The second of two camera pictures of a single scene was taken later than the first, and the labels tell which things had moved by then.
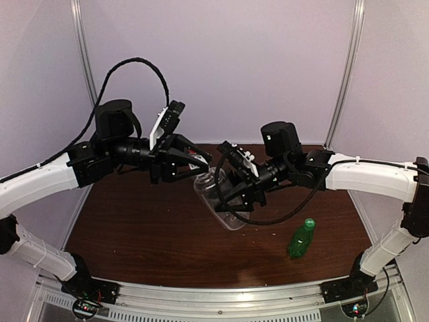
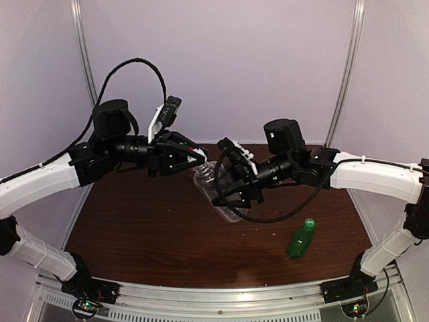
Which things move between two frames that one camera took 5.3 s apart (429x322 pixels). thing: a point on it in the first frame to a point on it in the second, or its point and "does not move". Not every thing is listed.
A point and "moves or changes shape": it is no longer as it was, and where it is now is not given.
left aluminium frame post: x=78 y=18 does not move
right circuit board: x=355 y=309 does not move
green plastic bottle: x=301 y=239 does not move
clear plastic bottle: x=206 y=187 moves or changes shape
